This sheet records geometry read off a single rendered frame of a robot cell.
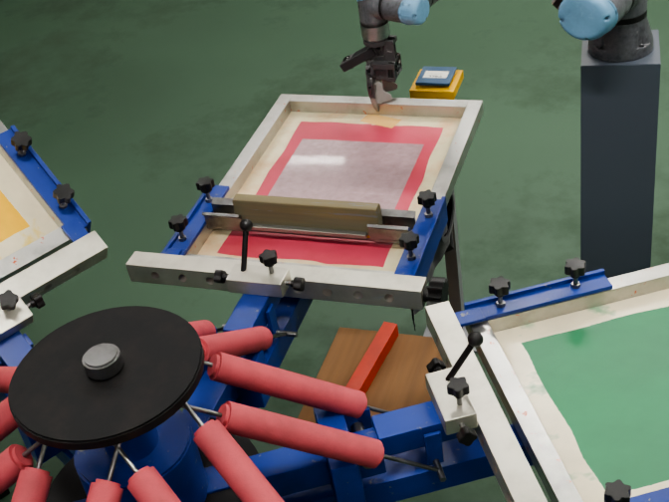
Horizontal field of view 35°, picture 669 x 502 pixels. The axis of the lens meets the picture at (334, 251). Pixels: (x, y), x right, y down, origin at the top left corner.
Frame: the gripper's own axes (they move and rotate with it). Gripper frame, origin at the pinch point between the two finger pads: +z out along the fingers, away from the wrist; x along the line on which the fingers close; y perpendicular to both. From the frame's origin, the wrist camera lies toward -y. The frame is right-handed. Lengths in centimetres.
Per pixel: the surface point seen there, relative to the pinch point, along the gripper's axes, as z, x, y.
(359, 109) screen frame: 1.0, -1.9, -4.6
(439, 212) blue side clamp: -3, -53, 30
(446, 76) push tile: 1.1, 18.2, 15.3
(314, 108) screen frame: 1.2, -1.9, -18.2
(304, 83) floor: 98, 185, -102
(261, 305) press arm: -6, -94, 2
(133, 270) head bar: -4, -85, -32
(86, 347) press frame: -34, -139, -6
